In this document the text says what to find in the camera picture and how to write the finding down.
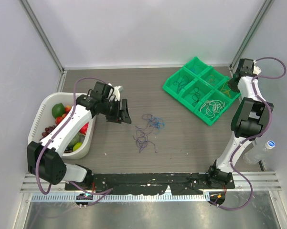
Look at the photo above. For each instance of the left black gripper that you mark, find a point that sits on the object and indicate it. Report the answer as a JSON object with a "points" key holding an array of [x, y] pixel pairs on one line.
{"points": [[120, 115]]}

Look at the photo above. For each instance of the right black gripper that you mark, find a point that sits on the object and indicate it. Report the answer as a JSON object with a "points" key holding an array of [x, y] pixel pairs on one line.
{"points": [[232, 86]]}

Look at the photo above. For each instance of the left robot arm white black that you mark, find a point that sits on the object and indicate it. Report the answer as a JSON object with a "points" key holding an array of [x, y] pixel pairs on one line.
{"points": [[45, 157]]}

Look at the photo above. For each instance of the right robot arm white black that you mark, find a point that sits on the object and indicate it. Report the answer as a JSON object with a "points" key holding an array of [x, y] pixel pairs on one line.
{"points": [[249, 122]]}

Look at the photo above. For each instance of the green compartment bin tray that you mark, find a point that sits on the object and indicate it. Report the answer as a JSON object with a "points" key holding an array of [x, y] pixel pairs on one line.
{"points": [[202, 90]]}

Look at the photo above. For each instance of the red apple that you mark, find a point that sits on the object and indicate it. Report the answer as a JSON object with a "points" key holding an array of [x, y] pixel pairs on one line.
{"points": [[84, 129]]}

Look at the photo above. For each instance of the green netted melon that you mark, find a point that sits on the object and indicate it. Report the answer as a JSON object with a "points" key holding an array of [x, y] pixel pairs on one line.
{"points": [[78, 138]]}

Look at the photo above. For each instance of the yellow green small fruit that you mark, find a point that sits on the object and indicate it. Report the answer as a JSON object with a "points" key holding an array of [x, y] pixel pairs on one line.
{"points": [[77, 146]]}

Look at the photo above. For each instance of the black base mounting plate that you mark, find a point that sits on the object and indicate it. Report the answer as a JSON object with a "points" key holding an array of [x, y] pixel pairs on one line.
{"points": [[157, 183]]}

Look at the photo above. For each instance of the small peach fruits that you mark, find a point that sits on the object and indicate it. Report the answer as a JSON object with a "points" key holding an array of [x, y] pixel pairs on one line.
{"points": [[60, 118]]}

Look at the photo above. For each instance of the green lime fruit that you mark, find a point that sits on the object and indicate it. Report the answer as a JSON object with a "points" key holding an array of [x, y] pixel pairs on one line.
{"points": [[58, 110]]}

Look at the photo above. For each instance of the clear plastic water bottle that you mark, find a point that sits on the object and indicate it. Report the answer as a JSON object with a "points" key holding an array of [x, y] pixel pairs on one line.
{"points": [[259, 152]]}

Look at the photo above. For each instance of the red grape bunch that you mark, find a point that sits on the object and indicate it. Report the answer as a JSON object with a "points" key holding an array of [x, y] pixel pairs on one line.
{"points": [[48, 130]]}

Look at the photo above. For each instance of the white plastic fruit basket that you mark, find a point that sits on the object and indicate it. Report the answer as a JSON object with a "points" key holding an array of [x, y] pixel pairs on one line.
{"points": [[45, 119]]}

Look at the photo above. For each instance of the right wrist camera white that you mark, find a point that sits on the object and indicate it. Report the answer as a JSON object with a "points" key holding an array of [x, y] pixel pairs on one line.
{"points": [[256, 70]]}

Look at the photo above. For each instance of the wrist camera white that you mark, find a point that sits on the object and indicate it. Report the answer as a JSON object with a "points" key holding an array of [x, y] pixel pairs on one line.
{"points": [[114, 93], [256, 70]]}

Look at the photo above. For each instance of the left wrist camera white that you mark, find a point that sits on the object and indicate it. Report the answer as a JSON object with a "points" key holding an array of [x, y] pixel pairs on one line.
{"points": [[114, 93]]}

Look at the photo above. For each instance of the white slotted cable duct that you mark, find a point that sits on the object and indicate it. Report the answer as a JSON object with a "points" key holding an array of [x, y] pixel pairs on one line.
{"points": [[75, 196]]}

